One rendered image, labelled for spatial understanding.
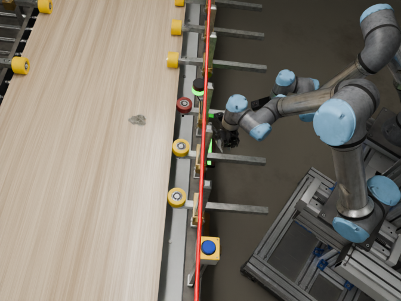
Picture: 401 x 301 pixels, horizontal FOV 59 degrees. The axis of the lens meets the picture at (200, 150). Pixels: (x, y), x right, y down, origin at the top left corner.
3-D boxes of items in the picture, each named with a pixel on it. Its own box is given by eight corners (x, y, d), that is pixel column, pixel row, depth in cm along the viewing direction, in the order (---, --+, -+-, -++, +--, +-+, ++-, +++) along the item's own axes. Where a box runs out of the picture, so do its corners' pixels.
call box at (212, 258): (216, 244, 119) (219, 237, 112) (215, 266, 115) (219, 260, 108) (194, 242, 118) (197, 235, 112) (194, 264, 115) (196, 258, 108)
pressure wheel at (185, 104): (191, 110, 189) (193, 97, 179) (190, 123, 185) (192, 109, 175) (175, 109, 189) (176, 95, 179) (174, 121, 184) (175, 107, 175)
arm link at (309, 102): (386, 61, 102) (271, 90, 144) (367, 79, 97) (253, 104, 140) (400, 96, 105) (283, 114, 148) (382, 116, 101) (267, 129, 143)
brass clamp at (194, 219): (204, 197, 165) (206, 193, 160) (204, 226, 158) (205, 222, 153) (191, 196, 164) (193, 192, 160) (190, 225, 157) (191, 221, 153)
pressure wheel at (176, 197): (175, 194, 164) (177, 183, 154) (188, 206, 162) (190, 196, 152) (163, 205, 160) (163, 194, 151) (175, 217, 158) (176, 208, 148)
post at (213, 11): (205, 69, 224) (216, 3, 183) (205, 73, 222) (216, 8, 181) (200, 68, 224) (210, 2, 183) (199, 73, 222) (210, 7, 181)
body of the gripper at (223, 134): (221, 151, 153) (225, 135, 143) (214, 135, 157) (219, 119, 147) (237, 147, 155) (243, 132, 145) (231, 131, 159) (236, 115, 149)
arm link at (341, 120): (386, 224, 125) (375, 85, 97) (364, 254, 118) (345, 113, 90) (354, 212, 133) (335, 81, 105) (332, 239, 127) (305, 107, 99)
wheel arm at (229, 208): (265, 209, 165) (268, 206, 161) (266, 216, 163) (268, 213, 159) (171, 201, 162) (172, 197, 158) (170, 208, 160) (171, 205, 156)
